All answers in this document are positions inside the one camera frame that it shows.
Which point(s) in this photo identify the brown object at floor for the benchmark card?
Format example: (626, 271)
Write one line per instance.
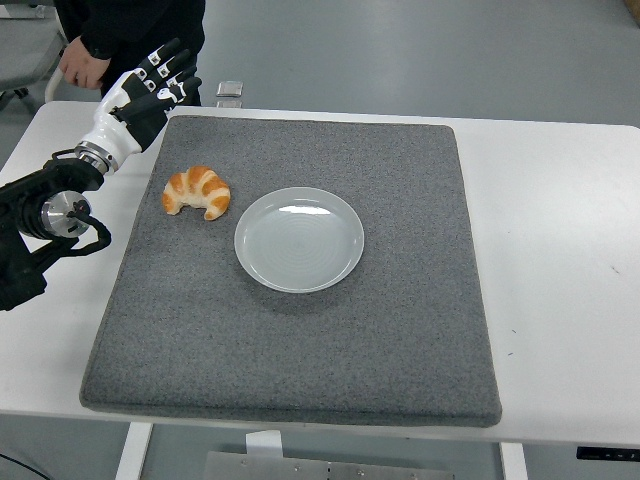
(636, 7)

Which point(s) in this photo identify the grey metal plate with screws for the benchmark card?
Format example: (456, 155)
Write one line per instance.
(300, 470)

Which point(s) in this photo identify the grey felt mat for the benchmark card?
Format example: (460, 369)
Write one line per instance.
(300, 350)

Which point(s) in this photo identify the black table control panel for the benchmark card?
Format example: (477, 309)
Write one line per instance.
(607, 453)

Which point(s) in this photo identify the white round plate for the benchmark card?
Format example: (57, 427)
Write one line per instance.
(300, 245)

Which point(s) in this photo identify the white table leg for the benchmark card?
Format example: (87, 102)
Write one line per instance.
(513, 462)
(132, 452)

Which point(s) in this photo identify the grey office chair white frame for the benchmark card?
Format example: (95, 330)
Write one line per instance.
(22, 50)

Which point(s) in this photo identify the person's hand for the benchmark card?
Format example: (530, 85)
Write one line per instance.
(80, 62)

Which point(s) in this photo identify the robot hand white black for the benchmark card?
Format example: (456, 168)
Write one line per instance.
(112, 132)

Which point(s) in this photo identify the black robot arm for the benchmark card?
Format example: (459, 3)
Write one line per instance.
(30, 197)

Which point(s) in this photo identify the golden croissant bread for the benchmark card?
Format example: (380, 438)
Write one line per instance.
(200, 187)

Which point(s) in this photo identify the person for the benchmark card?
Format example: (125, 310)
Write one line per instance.
(135, 25)

